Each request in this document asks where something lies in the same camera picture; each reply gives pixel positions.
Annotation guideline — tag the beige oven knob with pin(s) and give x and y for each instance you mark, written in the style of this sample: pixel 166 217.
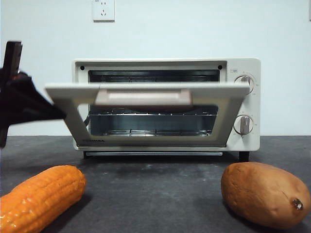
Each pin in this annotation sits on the beige oven knob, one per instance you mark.
pixel 243 125
pixel 245 79

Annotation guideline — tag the cream Toshiba toaster oven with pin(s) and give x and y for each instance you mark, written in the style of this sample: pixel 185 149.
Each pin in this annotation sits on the cream Toshiba toaster oven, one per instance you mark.
pixel 243 65

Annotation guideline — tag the white wall socket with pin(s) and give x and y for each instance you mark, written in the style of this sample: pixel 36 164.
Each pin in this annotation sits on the white wall socket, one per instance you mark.
pixel 103 12

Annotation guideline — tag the black oven foot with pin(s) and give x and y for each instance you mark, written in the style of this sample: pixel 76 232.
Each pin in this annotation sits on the black oven foot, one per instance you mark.
pixel 243 155

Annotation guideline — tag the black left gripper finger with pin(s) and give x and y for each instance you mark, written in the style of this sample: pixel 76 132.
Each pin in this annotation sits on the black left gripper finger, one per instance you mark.
pixel 26 112
pixel 31 93

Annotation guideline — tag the brown sweet potato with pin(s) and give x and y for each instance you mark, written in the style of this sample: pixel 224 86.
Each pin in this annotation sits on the brown sweet potato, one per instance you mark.
pixel 260 191

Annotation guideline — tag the orange corn cob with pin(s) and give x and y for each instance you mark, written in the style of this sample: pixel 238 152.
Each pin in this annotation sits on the orange corn cob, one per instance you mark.
pixel 41 196

